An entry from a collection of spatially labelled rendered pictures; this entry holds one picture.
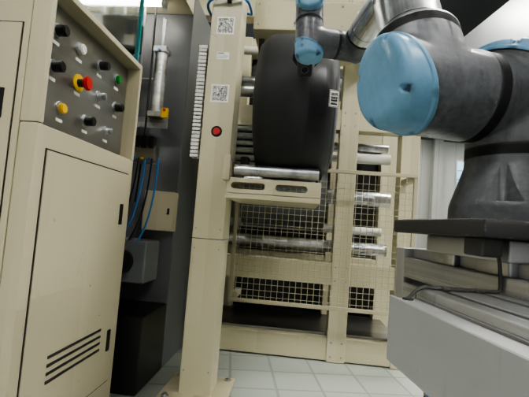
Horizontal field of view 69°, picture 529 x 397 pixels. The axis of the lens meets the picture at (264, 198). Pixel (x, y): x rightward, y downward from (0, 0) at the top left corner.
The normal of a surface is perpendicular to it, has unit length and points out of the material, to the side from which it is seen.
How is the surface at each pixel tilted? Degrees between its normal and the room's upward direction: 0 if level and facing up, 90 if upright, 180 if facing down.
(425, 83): 107
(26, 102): 90
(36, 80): 90
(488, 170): 72
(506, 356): 90
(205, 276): 90
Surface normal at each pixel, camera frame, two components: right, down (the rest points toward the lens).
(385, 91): -0.97, 0.04
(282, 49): -0.04, -0.55
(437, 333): -0.99, -0.08
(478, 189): -0.82, -0.40
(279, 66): -0.07, -0.29
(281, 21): -0.08, -0.07
